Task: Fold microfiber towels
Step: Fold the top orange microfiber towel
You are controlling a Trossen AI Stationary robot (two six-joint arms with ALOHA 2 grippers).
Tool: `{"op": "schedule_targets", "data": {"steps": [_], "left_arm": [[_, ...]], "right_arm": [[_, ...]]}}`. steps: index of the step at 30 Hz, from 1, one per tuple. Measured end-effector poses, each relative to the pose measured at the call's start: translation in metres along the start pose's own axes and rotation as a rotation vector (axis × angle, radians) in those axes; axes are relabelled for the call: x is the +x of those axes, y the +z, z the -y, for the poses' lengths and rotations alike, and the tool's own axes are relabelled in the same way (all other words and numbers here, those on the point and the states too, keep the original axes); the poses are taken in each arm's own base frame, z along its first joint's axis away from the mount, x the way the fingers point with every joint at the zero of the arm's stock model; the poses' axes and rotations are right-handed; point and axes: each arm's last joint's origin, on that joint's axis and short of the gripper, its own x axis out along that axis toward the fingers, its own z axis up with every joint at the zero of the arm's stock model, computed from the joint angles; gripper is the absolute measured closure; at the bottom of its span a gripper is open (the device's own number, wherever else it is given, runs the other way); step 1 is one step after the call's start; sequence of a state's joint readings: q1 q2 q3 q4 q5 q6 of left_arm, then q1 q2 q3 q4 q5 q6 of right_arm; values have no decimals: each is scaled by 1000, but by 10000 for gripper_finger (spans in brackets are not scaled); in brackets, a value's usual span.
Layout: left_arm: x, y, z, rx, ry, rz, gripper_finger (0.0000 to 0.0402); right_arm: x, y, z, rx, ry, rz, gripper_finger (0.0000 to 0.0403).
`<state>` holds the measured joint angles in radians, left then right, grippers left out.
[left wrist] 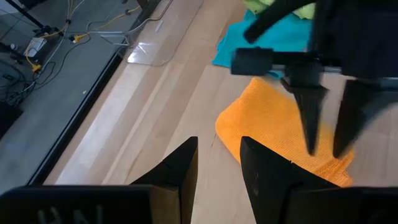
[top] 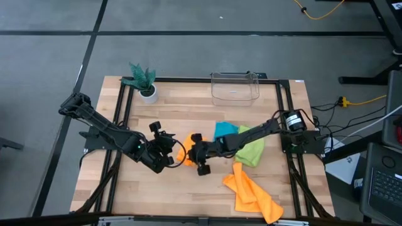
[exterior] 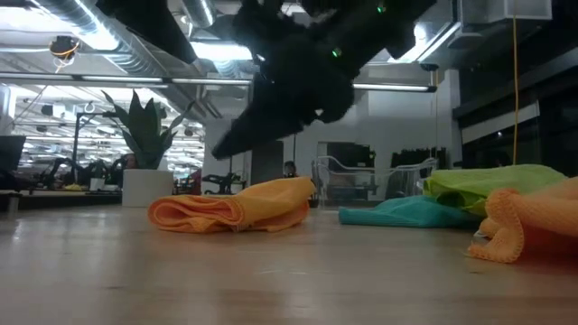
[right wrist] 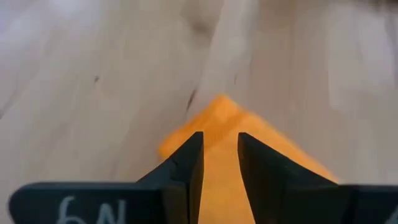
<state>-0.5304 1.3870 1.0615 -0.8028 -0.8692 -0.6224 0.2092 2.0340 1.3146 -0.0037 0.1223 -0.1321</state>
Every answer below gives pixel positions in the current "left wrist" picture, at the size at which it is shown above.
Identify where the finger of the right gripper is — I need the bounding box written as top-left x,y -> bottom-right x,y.
332,79 -> 389,159
281,76 -> 329,156

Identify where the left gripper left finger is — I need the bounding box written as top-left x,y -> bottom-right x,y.
130,136 -> 199,224

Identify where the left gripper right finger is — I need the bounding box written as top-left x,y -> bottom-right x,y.
241,136 -> 338,224

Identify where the orange microfiber towel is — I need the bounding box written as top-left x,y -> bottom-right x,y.
215,77 -> 355,188

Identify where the green microfiber towel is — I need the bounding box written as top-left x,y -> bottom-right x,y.
243,0 -> 317,20

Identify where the teal microfiber towel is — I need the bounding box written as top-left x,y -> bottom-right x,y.
212,9 -> 313,78

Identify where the white power box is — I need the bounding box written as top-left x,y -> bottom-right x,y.
24,37 -> 48,58

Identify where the black tripod leg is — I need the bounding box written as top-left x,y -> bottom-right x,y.
4,0 -> 55,35

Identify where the black aluminium table frame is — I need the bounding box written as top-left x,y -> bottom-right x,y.
27,0 -> 162,187

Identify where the black floor cable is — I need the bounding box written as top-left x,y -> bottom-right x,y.
0,40 -> 91,103

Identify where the yellow floor cable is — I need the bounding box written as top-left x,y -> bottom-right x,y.
70,4 -> 142,44

